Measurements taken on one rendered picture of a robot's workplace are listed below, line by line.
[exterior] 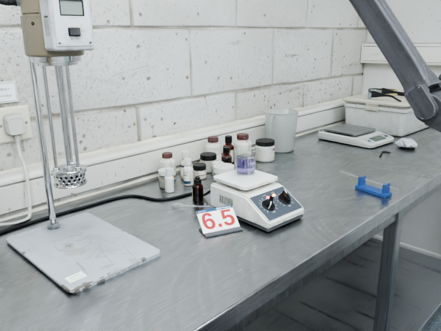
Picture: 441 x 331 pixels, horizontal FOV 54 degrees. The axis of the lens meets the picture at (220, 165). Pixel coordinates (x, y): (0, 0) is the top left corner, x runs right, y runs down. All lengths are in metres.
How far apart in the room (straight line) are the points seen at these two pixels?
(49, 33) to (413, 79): 0.70
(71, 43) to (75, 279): 0.41
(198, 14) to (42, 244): 0.89
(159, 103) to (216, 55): 0.29
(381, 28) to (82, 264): 0.77
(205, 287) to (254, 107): 1.06
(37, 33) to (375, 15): 0.67
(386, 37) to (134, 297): 0.72
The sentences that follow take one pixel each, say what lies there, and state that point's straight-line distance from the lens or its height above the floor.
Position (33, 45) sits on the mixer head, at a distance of 0.84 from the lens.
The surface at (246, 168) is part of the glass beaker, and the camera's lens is 1.07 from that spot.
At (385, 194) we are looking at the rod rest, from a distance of 1.25.
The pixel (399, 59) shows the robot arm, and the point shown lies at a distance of 0.99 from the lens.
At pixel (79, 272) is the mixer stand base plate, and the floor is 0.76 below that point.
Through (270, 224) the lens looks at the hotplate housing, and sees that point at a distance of 0.97.
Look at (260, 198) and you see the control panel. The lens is 1.01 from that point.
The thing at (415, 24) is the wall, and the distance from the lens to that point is 2.36.
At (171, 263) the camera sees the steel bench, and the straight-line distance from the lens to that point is 0.86.
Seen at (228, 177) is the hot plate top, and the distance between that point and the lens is 1.06.
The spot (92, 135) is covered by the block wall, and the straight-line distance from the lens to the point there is 1.27.
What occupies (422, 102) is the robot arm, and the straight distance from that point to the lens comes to 0.95.
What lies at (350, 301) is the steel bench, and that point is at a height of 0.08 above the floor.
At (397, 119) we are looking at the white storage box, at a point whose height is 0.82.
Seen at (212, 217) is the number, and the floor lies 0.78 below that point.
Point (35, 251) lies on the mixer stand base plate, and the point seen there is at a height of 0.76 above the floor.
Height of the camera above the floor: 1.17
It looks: 17 degrees down
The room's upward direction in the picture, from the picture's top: 1 degrees counter-clockwise
